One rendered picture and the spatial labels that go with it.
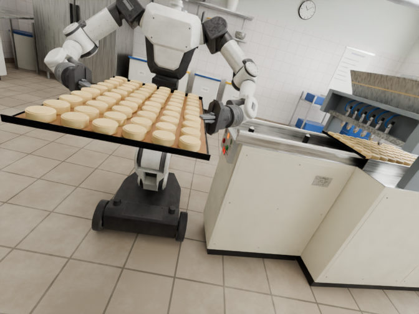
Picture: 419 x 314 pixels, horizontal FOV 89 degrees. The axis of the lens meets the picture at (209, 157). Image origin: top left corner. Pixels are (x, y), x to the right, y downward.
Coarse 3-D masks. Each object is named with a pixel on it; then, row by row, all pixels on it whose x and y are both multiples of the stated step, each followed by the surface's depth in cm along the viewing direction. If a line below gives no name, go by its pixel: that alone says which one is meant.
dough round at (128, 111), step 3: (117, 105) 56; (114, 108) 54; (117, 108) 54; (120, 108) 55; (123, 108) 55; (126, 108) 56; (129, 108) 56; (114, 111) 53; (117, 111) 53; (120, 111) 53; (123, 111) 54; (126, 111) 54; (129, 111) 55; (126, 114) 54; (129, 114) 55; (129, 117) 55
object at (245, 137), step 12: (240, 132) 102; (252, 144) 106; (264, 144) 107; (276, 144) 107; (288, 144) 108; (300, 144) 109; (312, 156) 113; (324, 156) 114; (336, 156) 115; (348, 156) 116
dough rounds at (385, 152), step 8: (336, 136) 137; (344, 136) 145; (352, 136) 149; (352, 144) 128; (360, 144) 133; (368, 144) 141; (376, 144) 146; (384, 144) 153; (360, 152) 120; (368, 152) 121; (376, 152) 124; (384, 152) 130; (392, 152) 135; (400, 152) 142; (384, 160) 117; (392, 160) 118; (400, 160) 121; (408, 160) 127
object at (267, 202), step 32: (224, 160) 130; (256, 160) 109; (288, 160) 111; (320, 160) 114; (224, 192) 119; (256, 192) 119; (288, 192) 122; (320, 192) 124; (224, 224) 128; (256, 224) 131; (288, 224) 134; (256, 256) 150; (288, 256) 154
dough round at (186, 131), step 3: (183, 129) 53; (186, 129) 53; (189, 129) 54; (192, 129) 54; (195, 129) 55; (183, 132) 51; (186, 132) 51; (189, 132) 52; (192, 132) 52; (195, 132) 53; (198, 132) 53; (180, 135) 52; (183, 135) 51; (189, 135) 51; (192, 135) 51; (195, 135) 51; (198, 135) 52; (198, 138) 53
